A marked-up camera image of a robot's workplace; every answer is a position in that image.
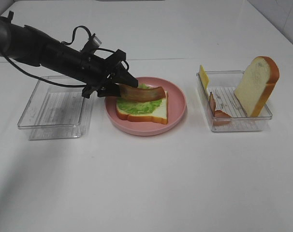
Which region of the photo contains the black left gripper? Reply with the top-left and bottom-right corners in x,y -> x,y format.
61,49 -> 139,98

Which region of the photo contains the brown bacon strip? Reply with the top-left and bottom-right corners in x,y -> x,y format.
118,84 -> 166,102

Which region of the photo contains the green lettuce leaf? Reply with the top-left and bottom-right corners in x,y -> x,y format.
116,98 -> 163,115

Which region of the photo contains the bread slice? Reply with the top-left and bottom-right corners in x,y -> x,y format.
234,56 -> 279,117
116,91 -> 168,125

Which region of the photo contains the yellow cheese slice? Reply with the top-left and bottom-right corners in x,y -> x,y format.
198,65 -> 209,96

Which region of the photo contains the pink bacon strip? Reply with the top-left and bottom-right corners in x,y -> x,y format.
209,92 -> 231,126

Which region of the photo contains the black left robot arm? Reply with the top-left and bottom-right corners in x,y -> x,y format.
0,12 -> 138,98

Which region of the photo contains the pink round plate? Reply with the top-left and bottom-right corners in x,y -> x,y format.
105,77 -> 187,136

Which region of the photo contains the left clear plastic tray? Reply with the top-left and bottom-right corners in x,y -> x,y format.
17,80 -> 93,140

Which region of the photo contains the clear plastic tray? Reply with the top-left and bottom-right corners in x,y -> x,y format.
17,80 -> 93,140
196,71 -> 272,132

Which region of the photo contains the right clear plastic tray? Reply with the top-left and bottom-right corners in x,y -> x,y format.
196,71 -> 272,132

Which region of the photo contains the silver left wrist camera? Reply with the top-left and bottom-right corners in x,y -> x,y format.
89,34 -> 102,49

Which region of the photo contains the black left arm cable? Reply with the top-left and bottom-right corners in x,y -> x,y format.
2,26 -> 118,87

